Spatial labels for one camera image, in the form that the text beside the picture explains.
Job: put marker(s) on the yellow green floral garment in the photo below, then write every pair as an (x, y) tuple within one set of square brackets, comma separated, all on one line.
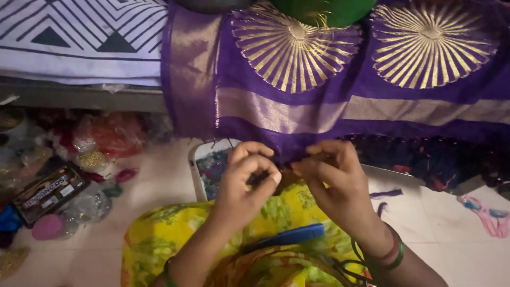
[(159, 239)]

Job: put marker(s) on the dark flat printed box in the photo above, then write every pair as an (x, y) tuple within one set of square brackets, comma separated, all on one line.
[(50, 193)]

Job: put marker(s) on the grey bed frame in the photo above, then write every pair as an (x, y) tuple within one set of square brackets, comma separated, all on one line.
[(79, 97)]

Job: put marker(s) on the pink round ball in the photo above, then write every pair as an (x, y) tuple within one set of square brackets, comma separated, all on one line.
[(47, 227)]

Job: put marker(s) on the white tray of threads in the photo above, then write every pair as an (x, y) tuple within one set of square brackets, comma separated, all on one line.
[(207, 167)]

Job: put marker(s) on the heap of craft supply bags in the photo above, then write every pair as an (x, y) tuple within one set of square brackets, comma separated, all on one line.
[(71, 147)]

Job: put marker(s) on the person's right hand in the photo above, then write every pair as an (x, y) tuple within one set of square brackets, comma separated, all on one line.
[(342, 199)]

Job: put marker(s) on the purple thread scrap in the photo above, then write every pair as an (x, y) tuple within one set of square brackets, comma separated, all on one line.
[(381, 208), (385, 193)]

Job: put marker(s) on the blue plastic bag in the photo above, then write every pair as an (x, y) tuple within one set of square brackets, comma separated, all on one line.
[(8, 221)]

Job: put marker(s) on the gold glitter pouch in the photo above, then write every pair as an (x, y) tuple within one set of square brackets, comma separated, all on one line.
[(12, 261)]

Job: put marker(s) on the white black patterned bedsheet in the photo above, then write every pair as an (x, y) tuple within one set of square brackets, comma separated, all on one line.
[(79, 40)]

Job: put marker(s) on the blue flat plastic tool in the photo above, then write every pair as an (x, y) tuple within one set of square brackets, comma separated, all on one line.
[(291, 237)]

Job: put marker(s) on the red green wrist bangles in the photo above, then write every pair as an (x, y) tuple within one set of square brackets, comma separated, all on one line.
[(392, 251)]

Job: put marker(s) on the pink blue plastic wrapper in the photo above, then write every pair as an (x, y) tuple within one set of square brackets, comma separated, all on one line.
[(488, 215)]

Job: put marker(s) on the purple gold patterned saree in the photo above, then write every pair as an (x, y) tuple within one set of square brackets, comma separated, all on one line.
[(318, 103)]

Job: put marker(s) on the person's left hand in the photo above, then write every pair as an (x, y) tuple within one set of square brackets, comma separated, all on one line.
[(235, 199)]

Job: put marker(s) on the green round cloth bundle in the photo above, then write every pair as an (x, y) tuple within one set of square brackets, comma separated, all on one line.
[(330, 12)]

